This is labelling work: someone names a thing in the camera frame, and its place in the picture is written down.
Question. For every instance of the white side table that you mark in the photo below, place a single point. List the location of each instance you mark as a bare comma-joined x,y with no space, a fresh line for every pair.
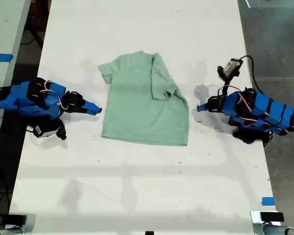
5,29

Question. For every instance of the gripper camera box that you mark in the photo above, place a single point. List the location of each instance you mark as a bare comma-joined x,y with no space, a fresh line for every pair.
230,67
46,130

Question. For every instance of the small black box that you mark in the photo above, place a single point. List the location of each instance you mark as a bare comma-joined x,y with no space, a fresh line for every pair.
16,218
272,217

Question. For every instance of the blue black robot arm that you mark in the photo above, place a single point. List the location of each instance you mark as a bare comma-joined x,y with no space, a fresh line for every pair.
22,98
264,110

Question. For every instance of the pale green T-shirt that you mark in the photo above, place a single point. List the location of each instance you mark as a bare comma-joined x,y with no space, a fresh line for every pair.
142,115

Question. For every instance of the square blue tape piece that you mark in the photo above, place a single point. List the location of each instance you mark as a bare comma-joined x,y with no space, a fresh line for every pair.
268,201

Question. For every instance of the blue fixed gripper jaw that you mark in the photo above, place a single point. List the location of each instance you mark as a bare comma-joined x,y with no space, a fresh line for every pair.
91,106
203,106

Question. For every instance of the tiny black box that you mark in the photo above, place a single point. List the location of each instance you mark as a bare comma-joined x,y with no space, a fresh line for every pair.
149,233

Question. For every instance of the long blue tape strip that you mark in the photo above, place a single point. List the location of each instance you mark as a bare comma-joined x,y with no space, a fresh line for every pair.
1,57

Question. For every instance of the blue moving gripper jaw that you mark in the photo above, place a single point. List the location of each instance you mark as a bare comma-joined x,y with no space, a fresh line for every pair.
89,112
203,110

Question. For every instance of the metal table clamp plate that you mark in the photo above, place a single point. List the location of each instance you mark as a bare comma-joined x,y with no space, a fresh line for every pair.
30,224
256,221

